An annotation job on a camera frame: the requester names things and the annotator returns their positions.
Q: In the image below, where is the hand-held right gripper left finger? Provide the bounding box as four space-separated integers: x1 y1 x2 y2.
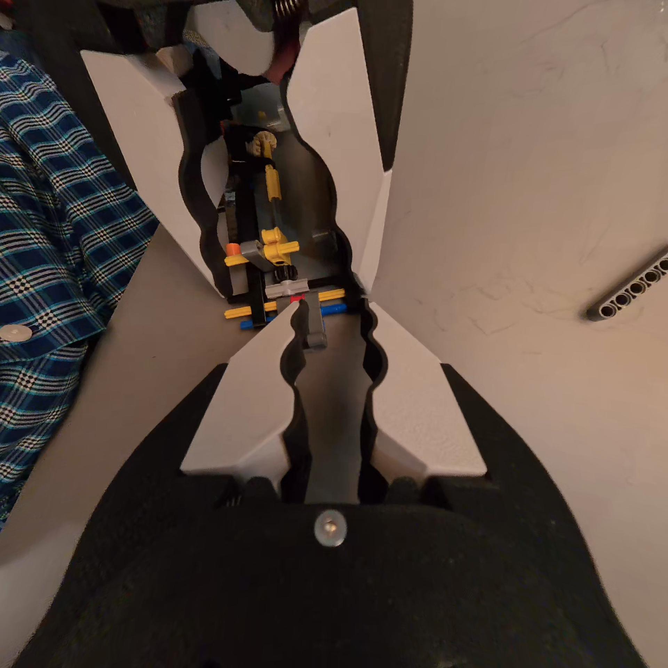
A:
180 302 311 504

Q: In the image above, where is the blue plaid shirt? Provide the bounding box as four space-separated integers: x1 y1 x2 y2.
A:
0 52 160 528

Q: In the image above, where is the person's left hand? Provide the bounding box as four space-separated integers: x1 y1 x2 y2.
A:
267 37 302 85

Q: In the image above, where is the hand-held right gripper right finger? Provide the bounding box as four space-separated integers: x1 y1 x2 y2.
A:
357 303 488 504

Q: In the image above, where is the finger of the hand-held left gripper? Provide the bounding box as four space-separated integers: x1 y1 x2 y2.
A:
80 48 237 299
279 6 393 295

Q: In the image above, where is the grey lego beam with holes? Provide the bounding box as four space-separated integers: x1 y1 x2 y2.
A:
586 248 668 321

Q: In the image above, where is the multicoloured lego chassis assembly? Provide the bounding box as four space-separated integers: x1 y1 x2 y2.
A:
219 110 348 353

